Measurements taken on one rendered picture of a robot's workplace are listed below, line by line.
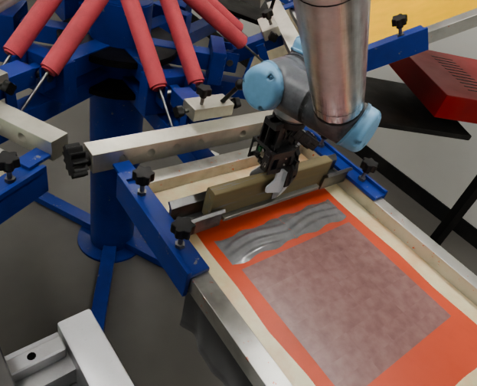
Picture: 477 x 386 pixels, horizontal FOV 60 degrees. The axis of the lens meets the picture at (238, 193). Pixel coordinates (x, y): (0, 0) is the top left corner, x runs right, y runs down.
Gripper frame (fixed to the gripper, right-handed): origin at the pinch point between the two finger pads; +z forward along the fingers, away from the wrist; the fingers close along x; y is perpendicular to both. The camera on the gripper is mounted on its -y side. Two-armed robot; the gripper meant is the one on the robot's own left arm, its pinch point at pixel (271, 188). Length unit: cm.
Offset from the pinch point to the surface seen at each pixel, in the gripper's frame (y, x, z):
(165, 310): -4, -35, 101
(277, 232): 3.3, 8.6, 5.3
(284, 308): 14.9, 24.5, 5.6
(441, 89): -87, -12, -9
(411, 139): -200, -58, 66
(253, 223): 6.4, 3.7, 5.6
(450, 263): -26.4, 35.3, 2.2
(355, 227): -17.2, 15.3, 5.7
